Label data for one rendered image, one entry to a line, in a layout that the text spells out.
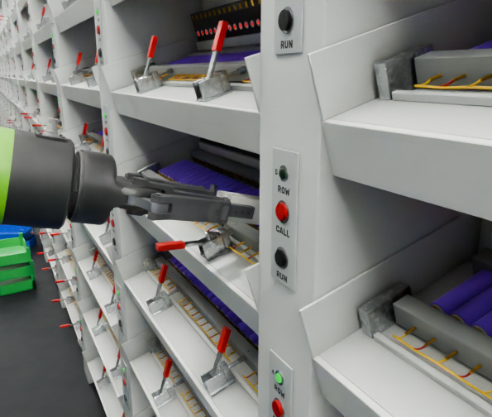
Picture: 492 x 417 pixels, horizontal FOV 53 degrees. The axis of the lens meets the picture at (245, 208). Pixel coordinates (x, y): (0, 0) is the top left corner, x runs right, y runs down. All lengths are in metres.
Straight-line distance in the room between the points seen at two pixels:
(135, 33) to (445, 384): 0.85
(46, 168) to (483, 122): 0.36
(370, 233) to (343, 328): 0.09
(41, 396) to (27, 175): 1.61
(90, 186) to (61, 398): 1.57
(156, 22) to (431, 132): 0.82
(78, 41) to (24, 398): 1.26
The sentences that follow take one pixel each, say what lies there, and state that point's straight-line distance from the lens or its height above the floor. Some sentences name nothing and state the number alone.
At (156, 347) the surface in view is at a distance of 1.19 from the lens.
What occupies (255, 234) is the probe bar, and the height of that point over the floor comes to 0.93.
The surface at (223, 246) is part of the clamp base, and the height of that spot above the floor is 0.91.
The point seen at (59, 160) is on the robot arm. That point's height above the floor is 1.05.
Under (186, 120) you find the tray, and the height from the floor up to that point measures 1.07.
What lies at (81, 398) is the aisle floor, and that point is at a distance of 1.99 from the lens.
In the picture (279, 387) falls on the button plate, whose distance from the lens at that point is 0.51.
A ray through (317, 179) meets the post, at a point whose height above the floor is 1.05.
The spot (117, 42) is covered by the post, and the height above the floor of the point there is 1.18.
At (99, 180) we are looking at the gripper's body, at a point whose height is 1.03.
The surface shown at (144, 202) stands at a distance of 0.50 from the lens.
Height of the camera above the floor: 1.13
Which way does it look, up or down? 15 degrees down
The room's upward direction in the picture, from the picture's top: straight up
